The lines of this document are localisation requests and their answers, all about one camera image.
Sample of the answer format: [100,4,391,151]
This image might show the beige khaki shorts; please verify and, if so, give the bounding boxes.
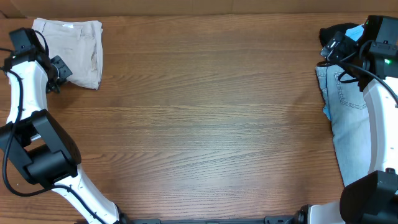
[32,18,103,90]

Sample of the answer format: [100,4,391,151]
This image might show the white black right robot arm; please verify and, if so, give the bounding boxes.
[294,15,397,223]

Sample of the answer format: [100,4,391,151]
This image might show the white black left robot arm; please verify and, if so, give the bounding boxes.
[1,28,130,223]

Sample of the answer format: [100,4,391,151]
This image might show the light blue denim jeans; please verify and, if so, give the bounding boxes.
[315,65,371,186]

